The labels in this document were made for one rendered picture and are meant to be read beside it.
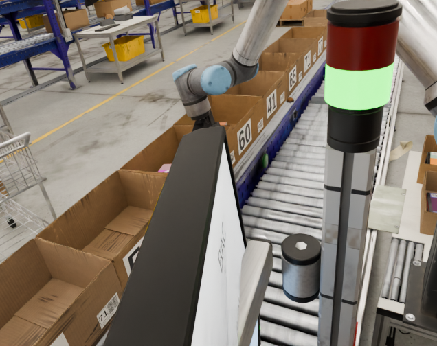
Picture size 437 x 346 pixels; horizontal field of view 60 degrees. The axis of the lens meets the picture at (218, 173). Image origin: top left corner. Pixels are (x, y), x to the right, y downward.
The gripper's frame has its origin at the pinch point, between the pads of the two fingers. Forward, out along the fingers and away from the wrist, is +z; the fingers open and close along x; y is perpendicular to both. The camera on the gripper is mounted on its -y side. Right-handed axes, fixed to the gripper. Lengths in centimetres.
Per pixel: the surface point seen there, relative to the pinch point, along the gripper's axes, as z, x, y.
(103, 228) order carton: 4.3, 31.3, -34.5
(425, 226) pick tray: 38, -67, 12
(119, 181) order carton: -6.5, 28.8, -20.4
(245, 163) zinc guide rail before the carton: 11.9, -0.6, 21.5
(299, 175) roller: 31, -16, 40
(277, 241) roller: 32.0, -19.0, -5.8
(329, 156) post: -40, -66, -79
